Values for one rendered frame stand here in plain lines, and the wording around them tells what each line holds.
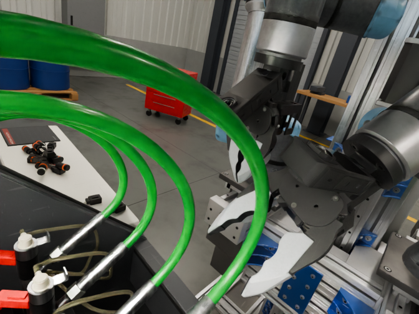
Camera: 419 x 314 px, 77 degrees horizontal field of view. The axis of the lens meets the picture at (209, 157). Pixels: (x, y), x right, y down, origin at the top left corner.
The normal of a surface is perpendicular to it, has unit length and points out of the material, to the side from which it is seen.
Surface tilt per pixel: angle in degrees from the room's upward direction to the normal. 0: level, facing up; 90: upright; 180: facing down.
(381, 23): 115
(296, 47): 90
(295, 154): 76
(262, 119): 90
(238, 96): 33
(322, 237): 48
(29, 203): 90
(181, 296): 0
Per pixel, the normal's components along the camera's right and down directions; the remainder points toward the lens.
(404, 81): -0.66, 0.18
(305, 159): -0.76, -0.16
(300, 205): -0.40, -0.49
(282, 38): -0.35, 0.32
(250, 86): -0.24, -0.67
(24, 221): 0.67, 0.43
